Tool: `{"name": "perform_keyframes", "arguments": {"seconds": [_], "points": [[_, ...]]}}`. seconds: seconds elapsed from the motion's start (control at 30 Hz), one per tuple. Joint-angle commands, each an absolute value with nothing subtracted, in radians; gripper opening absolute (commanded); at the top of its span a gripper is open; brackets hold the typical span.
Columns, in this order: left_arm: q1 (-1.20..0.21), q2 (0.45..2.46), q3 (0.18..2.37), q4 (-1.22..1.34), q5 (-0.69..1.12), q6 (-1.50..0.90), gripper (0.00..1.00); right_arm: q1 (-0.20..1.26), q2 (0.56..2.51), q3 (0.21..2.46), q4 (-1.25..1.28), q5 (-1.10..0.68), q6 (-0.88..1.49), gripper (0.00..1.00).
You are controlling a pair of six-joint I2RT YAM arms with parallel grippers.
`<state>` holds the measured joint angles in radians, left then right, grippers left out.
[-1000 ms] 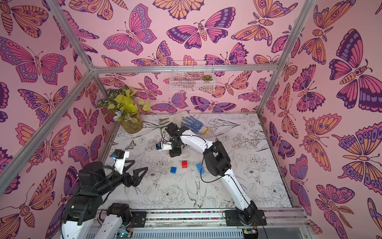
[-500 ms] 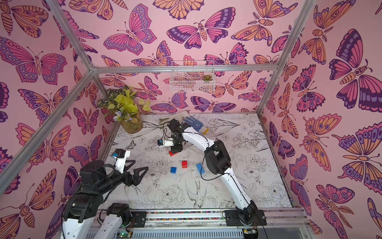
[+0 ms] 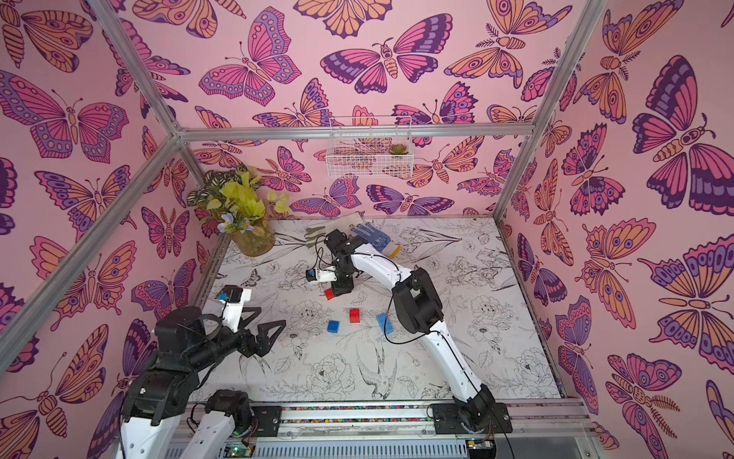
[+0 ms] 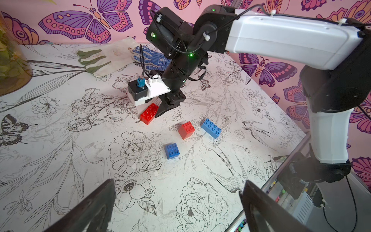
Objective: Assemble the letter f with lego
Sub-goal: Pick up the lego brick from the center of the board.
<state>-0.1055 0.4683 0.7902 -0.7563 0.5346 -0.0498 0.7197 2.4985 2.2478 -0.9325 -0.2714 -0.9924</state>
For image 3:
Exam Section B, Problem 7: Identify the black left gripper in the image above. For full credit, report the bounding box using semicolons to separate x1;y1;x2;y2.
188;305;286;372

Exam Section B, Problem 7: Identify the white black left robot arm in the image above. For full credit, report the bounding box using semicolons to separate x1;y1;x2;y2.
116;306;287;458

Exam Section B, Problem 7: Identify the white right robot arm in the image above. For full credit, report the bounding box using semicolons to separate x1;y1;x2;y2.
325;229;512;434

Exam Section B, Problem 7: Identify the long blue lego brick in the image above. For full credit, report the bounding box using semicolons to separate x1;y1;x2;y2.
377;314;394;336

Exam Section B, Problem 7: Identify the blue dotted work glove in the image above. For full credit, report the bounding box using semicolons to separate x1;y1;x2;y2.
351;222;401;258

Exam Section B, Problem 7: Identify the white green work glove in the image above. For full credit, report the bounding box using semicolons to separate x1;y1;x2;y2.
304;212;363;248

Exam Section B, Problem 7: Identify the potted plant in glass vase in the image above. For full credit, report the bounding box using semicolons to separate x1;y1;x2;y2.
187;164;290;257

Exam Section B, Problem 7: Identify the small green item in basket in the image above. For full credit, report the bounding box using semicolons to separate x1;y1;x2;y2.
389;145;408;156

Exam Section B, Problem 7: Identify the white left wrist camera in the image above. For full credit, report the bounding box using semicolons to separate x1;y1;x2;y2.
217;285;252;332

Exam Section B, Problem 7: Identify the white wire basket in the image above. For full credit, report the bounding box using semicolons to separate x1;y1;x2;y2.
323;115;415;180

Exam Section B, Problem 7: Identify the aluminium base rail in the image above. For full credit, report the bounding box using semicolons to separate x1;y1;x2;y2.
122;398;598;459

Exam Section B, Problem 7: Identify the aluminium frame profile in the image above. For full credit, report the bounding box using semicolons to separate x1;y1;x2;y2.
0;0;609;374

